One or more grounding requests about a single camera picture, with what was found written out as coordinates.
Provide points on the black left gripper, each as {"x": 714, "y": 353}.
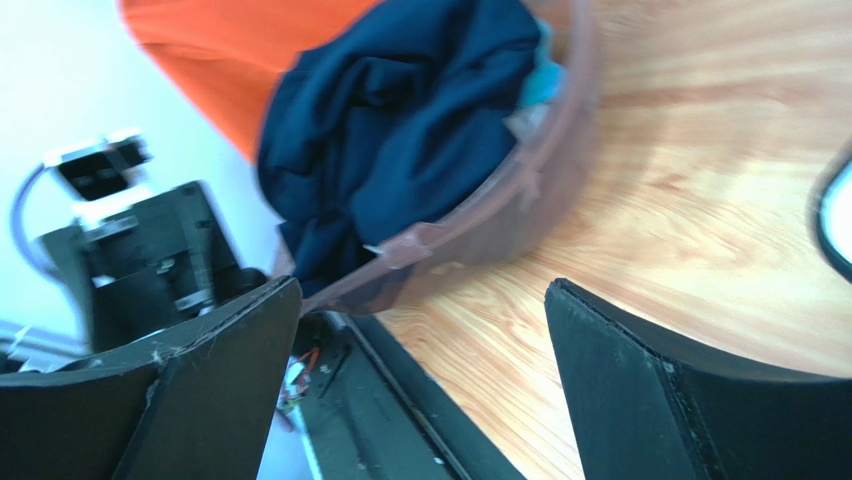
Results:
{"x": 162, "y": 261}

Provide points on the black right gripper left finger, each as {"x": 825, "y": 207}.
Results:
{"x": 194, "y": 401}

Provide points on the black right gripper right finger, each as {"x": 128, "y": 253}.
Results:
{"x": 646, "y": 402}

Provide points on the navy blue t shirt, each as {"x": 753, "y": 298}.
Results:
{"x": 395, "y": 122}

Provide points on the turquoise t shirt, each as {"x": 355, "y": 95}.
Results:
{"x": 543, "y": 83}

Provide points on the orange t shirt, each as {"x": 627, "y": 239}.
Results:
{"x": 226, "y": 56}

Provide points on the transparent brown plastic basket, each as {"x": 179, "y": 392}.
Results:
{"x": 528, "y": 196}

